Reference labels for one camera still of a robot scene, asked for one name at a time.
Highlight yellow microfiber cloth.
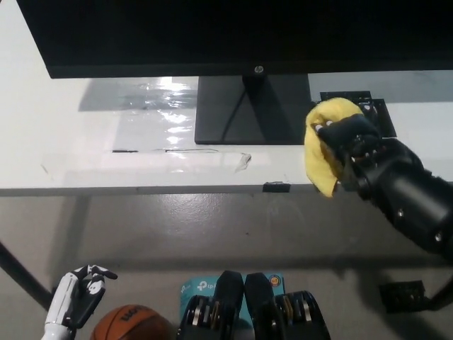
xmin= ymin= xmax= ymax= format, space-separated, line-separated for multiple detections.
xmin=304 ymin=98 xmax=365 ymax=198

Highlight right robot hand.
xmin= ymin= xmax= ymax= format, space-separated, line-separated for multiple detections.
xmin=313 ymin=113 xmax=432 ymax=203

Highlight black desk cable grommet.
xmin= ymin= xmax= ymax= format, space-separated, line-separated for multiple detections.
xmin=319 ymin=91 xmax=398 ymax=140

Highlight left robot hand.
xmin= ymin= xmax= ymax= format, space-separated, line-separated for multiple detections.
xmin=41 ymin=263 xmax=119 ymax=340

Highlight teal TP-Link box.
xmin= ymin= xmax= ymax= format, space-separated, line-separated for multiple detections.
xmin=180 ymin=271 xmax=286 ymax=340

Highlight orange basketball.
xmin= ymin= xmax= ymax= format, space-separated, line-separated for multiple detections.
xmin=91 ymin=304 xmax=177 ymax=340

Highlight clear plastic film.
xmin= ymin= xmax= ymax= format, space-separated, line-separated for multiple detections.
xmin=78 ymin=76 xmax=201 ymax=154

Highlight black robot body blocks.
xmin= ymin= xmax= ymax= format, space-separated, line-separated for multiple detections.
xmin=176 ymin=271 xmax=333 ymax=340

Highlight black tape piece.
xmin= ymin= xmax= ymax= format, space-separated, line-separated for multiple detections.
xmin=262 ymin=181 xmax=292 ymax=194

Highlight black HP monitor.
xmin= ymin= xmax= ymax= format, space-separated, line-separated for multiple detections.
xmin=16 ymin=0 xmax=453 ymax=146

